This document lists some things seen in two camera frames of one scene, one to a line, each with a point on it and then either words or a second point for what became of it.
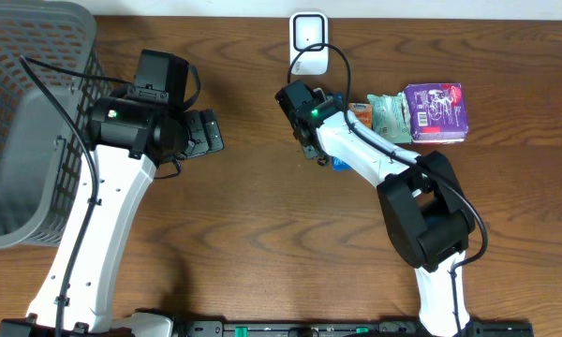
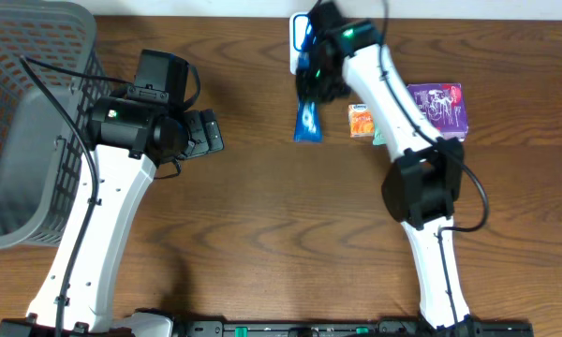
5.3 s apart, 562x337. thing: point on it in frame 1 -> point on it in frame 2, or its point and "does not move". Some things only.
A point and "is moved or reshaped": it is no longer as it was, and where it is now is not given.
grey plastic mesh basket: (32, 159) does not move
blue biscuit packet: (338, 165) is moved or reshaped
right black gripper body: (310, 151) -> (320, 87)
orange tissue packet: (363, 111) does not move
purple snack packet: (436, 112) does not move
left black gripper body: (205, 133) does not move
